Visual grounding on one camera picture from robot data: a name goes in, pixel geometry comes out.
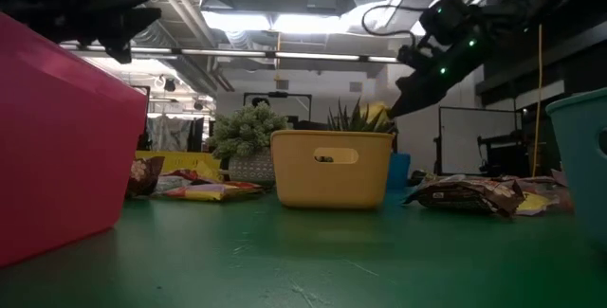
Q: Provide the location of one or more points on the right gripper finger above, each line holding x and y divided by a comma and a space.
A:
417, 97

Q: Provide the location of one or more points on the yellow Sour Patch candy bag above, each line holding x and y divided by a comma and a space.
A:
533, 203
379, 111
208, 193

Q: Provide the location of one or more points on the dark brown candy wrapper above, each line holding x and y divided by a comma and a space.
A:
144, 175

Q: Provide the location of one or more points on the red Skittles candy bag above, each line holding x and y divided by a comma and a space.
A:
185, 174

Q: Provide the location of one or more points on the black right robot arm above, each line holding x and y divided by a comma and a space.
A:
521, 7

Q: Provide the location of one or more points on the brown candy bar pack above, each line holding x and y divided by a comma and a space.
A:
465, 196

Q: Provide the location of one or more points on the spiky green succulent plant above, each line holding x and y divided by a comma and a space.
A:
353, 121

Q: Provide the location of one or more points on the black spot lamp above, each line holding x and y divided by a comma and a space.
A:
170, 85
198, 105

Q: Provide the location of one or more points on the long linear light bar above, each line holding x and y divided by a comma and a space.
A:
223, 53

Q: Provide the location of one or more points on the black equipment stand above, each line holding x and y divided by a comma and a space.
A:
502, 156

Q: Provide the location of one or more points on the pale hanging cloth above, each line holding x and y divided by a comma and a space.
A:
168, 132

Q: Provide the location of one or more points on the orange plastic bin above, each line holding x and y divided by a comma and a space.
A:
303, 185

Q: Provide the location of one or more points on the yellow mesh basket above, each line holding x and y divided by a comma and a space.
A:
175, 160

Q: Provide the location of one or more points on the round pale succulent in pot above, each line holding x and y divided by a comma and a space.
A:
246, 130

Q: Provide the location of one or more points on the red plastic bin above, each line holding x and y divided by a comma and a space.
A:
61, 156

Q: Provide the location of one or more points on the teal plastic bin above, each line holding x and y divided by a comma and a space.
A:
583, 180

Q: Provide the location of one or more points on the green table mat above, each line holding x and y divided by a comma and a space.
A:
303, 260

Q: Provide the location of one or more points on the grey wall vent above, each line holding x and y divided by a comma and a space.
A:
281, 85
356, 86

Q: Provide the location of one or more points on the white board with black frame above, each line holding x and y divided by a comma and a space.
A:
474, 142

